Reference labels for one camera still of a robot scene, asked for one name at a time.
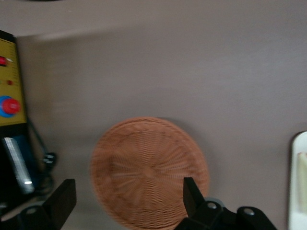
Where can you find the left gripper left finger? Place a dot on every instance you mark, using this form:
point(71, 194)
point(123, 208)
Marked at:
point(62, 203)

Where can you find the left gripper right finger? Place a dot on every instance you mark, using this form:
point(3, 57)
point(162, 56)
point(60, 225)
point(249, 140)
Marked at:
point(192, 198)

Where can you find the round brown wicker basket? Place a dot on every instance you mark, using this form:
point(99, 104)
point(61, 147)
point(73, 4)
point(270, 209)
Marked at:
point(148, 167)

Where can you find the beige plastic tray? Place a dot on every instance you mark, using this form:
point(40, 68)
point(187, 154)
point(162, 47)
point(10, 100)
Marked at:
point(293, 179)

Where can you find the red emergency stop button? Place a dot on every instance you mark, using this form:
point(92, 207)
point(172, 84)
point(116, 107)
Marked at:
point(10, 106)

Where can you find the black appliance yellow panel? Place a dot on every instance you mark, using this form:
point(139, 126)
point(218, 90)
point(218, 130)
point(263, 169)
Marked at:
point(12, 72)

